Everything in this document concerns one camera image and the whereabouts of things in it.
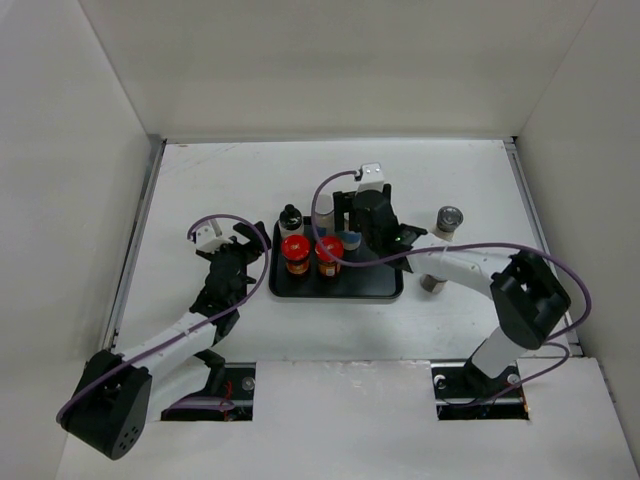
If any silver-lid bead jar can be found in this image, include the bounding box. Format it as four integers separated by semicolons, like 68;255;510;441
313;194;335;237
340;230;362;251

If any red-lid chili sauce jar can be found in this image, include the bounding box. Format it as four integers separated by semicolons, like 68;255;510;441
315;236;344;281
281;234;311;279

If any black-cap clear bottle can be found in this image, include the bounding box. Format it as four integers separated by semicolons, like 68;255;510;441
278;204;304;239

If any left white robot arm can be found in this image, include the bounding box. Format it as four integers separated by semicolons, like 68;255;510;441
56;214;272;460

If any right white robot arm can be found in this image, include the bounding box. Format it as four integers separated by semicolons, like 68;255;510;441
332;185;571;396

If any black rectangular tray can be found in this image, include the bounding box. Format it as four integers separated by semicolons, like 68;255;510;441
269;216;404;301

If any silver-cap seasoning bottle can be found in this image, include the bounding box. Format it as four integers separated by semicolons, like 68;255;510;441
434;205;464;241

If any red-white label lid jar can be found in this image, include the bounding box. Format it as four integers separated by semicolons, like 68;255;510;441
420;274;448;295

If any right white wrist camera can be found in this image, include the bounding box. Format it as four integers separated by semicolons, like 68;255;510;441
354;163;385;193

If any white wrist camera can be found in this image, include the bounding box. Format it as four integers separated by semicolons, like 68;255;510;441
189;220;231;253
354;163;385;193

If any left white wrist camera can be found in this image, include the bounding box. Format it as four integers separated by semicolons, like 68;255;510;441
189;220;231;253

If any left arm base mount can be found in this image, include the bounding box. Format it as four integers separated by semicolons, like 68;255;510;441
159;350;257;422

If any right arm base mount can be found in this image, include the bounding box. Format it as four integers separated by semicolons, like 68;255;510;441
430;360;529;421

